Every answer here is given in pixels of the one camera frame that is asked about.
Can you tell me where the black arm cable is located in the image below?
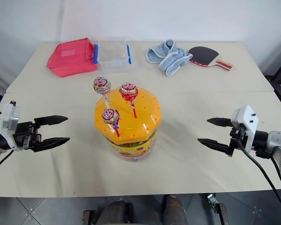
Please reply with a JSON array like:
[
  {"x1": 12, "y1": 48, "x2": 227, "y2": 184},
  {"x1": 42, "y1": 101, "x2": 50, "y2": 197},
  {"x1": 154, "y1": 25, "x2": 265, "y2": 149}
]
[
  {"x1": 237, "y1": 135, "x2": 281, "y2": 218},
  {"x1": 0, "y1": 150, "x2": 15, "y2": 187}
]

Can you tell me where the lollipop with white stick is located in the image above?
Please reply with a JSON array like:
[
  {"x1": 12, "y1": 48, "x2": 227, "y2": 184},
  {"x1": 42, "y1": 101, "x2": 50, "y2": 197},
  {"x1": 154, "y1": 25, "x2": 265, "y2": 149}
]
[{"x1": 93, "y1": 76, "x2": 112, "y2": 111}]

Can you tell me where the dark metal bracket with caster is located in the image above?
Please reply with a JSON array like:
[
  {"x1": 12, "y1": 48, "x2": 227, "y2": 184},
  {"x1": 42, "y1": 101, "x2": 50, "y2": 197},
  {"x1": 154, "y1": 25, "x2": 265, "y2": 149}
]
[{"x1": 206, "y1": 193, "x2": 229, "y2": 225}]

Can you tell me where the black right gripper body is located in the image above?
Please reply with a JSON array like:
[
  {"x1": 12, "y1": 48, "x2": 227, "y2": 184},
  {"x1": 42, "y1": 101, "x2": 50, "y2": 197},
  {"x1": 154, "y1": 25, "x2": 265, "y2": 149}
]
[{"x1": 226, "y1": 123, "x2": 248, "y2": 158}]

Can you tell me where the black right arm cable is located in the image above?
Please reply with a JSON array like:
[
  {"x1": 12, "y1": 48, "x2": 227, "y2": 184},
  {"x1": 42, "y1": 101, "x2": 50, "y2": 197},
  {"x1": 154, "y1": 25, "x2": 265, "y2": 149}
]
[{"x1": 237, "y1": 135, "x2": 281, "y2": 218}]

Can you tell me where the dark rounded shape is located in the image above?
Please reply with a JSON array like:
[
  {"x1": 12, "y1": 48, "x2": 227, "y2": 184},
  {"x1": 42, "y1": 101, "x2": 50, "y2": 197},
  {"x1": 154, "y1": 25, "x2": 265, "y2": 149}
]
[
  {"x1": 100, "y1": 201, "x2": 132, "y2": 225},
  {"x1": 162, "y1": 195, "x2": 187, "y2": 225}
]

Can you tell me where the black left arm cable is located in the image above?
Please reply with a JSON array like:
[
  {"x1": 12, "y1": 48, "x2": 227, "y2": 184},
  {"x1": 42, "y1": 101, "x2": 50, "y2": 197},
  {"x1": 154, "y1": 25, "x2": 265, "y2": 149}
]
[{"x1": 0, "y1": 150, "x2": 15, "y2": 187}]

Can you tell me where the black table tennis paddle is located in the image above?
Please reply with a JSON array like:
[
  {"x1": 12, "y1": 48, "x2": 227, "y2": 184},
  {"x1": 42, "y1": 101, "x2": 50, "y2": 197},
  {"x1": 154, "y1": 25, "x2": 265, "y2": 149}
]
[{"x1": 187, "y1": 45, "x2": 234, "y2": 71}]

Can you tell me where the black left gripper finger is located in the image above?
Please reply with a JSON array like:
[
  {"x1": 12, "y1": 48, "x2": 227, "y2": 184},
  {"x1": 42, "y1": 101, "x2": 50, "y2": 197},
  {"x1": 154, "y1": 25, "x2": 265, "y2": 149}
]
[
  {"x1": 30, "y1": 137, "x2": 71, "y2": 153},
  {"x1": 34, "y1": 115, "x2": 69, "y2": 128}
]

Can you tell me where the clear box with blue latches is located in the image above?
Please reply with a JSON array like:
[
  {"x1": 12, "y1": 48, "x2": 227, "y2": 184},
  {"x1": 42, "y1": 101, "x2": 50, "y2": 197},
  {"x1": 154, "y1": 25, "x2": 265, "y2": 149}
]
[{"x1": 92, "y1": 37, "x2": 133, "y2": 75}]

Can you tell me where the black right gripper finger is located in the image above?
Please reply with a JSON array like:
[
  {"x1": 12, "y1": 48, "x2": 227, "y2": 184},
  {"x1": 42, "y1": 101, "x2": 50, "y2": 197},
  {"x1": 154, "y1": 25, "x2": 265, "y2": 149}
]
[
  {"x1": 197, "y1": 138, "x2": 230, "y2": 156},
  {"x1": 206, "y1": 117, "x2": 233, "y2": 128}
]

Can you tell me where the light blue towel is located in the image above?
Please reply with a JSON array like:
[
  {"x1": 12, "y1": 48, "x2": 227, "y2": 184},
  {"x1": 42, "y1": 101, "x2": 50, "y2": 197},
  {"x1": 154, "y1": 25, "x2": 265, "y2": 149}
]
[{"x1": 145, "y1": 39, "x2": 193, "y2": 77}]

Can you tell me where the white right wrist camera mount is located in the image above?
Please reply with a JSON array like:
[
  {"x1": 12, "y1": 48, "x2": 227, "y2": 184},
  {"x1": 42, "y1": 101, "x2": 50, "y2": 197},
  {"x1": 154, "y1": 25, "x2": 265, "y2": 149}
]
[{"x1": 230, "y1": 105, "x2": 259, "y2": 152}]

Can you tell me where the red fabric bag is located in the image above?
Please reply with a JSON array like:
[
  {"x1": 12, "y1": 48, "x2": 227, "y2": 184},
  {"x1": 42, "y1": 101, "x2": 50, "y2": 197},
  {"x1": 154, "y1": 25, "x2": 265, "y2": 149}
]
[{"x1": 46, "y1": 37, "x2": 99, "y2": 78}]

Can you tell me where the red-wrapped lollipop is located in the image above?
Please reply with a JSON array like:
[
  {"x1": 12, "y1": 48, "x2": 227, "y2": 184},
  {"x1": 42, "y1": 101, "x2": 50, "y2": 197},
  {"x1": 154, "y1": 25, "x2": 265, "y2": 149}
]
[{"x1": 118, "y1": 82, "x2": 139, "y2": 119}]

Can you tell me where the purple-wrapped lollipop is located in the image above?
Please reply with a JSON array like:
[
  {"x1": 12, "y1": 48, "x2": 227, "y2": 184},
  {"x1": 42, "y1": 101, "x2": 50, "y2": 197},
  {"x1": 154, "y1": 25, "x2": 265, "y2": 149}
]
[{"x1": 101, "y1": 108, "x2": 121, "y2": 138}]

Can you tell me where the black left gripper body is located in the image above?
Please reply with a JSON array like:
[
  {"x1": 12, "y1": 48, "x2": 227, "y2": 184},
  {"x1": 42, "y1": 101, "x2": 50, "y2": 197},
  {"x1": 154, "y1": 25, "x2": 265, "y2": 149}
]
[{"x1": 13, "y1": 121, "x2": 43, "y2": 151}]

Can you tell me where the orange-lidded lollipop jar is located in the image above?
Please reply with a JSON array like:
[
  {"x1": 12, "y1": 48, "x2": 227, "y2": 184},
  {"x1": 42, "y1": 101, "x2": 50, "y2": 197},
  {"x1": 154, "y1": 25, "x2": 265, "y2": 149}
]
[{"x1": 94, "y1": 88, "x2": 162, "y2": 163}]

